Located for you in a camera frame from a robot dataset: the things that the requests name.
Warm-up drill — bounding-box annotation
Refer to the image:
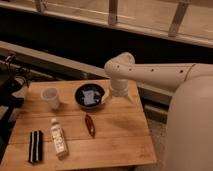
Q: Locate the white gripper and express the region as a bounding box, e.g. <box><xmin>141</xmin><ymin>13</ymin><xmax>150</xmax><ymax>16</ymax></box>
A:
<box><xmin>101</xmin><ymin>78</ymin><xmax>128</xmax><ymax>104</ymax></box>

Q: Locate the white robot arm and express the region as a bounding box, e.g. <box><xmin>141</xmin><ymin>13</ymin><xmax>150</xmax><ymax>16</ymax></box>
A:
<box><xmin>104</xmin><ymin>52</ymin><xmax>213</xmax><ymax>171</ymax></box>

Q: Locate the pale blue item in bowl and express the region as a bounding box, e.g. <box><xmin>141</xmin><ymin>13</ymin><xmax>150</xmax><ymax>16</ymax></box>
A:
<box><xmin>83</xmin><ymin>90</ymin><xmax>100</xmax><ymax>106</ymax></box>

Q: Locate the black round bowl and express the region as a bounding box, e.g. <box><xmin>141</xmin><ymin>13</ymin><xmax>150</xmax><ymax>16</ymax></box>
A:
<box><xmin>75</xmin><ymin>83</ymin><xmax>105</xmax><ymax>109</ymax></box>

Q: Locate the translucent plastic cup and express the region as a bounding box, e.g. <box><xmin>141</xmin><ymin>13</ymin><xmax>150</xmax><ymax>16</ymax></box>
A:
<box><xmin>41</xmin><ymin>87</ymin><xmax>60</xmax><ymax>110</ymax></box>

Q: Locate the small clear plastic bottle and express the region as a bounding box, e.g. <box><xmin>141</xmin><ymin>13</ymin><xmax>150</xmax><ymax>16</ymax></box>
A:
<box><xmin>50</xmin><ymin>118</ymin><xmax>68</xmax><ymax>159</ymax></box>

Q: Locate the black white striped cloth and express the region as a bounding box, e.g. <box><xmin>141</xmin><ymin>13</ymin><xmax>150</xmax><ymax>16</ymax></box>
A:
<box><xmin>28</xmin><ymin>130</ymin><xmax>43</xmax><ymax>164</ymax></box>

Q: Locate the black equipment at left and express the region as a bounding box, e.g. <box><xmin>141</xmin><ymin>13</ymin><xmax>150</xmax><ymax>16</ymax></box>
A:
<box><xmin>0</xmin><ymin>54</ymin><xmax>29</xmax><ymax>162</ymax></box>

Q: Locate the metal rail bracket centre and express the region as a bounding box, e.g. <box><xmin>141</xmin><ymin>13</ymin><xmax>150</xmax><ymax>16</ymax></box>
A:
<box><xmin>108</xmin><ymin>0</ymin><xmax>118</xmax><ymax>26</ymax></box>

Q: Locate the metal rail bracket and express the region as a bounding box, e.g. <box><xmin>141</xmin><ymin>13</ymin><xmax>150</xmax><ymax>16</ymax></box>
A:
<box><xmin>34</xmin><ymin>0</ymin><xmax>47</xmax><ymax>13</ymax></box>
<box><xmin>168</xmin><ymin>0</ymin><xmax>191</xmax><ymax>37</ymax></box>
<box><xmin>108</xmin><ymin>0</ymin><xmax>118</xmax><ymax>26</ymax></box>

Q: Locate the metal rail bracket left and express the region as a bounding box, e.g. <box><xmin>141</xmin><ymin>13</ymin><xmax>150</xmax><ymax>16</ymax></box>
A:
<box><xmin>34</xmin><ymin>0</ymin><xmax>47</xmax><ymax>13</ymax></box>

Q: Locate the metal rail bracket right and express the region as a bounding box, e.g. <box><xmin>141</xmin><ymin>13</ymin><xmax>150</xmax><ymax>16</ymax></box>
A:
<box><xmin>168</xmin><ymin>0</ymin><xmax>191</xmax><ymax>37</ymax></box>

